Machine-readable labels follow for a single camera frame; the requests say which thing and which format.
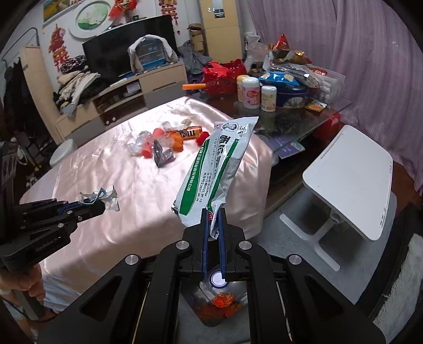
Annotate green white snack bag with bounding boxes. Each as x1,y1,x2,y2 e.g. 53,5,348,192
172,116,258,239

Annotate blue white wrapper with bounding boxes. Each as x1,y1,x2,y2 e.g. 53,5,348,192
79,185,120,211

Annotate grey foil packet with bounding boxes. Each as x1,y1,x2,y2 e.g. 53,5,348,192
153,140,176,168

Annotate orange wrapper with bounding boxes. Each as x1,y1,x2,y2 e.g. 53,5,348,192
167,130,183,153

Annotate pink plastic cup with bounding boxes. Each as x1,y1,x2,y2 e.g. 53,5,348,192
140,128,165,159

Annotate orange candy tube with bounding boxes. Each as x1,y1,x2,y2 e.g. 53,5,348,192
178,125,202,141

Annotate red foil wrapper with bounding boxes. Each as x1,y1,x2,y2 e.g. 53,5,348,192
211,292,243,318

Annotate white tissue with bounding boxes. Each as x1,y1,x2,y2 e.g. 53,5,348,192
170,109,197,130

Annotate clear plastic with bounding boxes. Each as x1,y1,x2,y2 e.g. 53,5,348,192
127,133,143,157

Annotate red velvet lantern ornament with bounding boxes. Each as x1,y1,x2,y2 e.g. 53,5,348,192
196,131,209,147

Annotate black trash bin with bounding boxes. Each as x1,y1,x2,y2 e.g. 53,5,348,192
181,282,248,327

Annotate person's left hand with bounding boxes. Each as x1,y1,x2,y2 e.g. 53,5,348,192
0,264,45,305

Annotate pink satin tablecloth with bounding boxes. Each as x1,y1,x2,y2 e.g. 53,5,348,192
19,95,275,295

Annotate glass coffee table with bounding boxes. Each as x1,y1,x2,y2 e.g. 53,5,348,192
191,92,352,216

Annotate beige TV cabinet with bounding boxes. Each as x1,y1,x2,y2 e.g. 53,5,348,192
56,62,187,146

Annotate pile of clothes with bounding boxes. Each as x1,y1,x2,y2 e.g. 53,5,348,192
54,55,101,118

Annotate yellow lid white bottle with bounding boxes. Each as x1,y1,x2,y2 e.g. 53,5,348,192
237,75,249,102

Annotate small white supplement bottle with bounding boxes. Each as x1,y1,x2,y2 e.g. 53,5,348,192
261,85,277,112

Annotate pink label white bottle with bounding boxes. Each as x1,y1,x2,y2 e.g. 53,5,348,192
242,77,260,109

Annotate red plastic basket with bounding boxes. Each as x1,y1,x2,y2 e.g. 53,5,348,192
203,59,247,97

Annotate blue cookie tin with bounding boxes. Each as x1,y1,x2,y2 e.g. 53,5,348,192
276,85,310,109

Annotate white folding lap desk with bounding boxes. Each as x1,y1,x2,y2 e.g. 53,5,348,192
280,125,393,271

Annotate blue chip bag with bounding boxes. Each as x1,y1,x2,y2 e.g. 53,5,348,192
258,72,300,87

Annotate black flat television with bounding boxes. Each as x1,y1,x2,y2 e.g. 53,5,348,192
82,14,179,78

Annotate blue bird cage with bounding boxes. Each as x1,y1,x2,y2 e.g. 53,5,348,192
136,38,165,70

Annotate clear plastic storage box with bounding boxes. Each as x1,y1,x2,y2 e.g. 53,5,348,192
307,65,346,105

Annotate cardboard box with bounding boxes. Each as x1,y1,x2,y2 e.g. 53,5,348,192
187,23,206,55

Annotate beige standing air conditioner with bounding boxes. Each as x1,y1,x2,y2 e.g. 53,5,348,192
199,0,242,63

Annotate landscape painting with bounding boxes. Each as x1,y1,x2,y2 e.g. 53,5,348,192
43,0,80,24

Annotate red flags sunflower vase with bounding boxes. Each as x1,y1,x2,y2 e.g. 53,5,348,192
108,0,138,22

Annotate purple curtain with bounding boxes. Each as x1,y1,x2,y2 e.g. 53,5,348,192
248,1,422,193

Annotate orange handle tool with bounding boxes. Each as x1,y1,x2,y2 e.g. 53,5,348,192
182,83,206,90

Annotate red fish wall ornament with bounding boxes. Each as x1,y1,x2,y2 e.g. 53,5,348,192
49,24,70,72

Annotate round lotus wall picture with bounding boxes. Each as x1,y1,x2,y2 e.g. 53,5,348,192
69,0,114,39

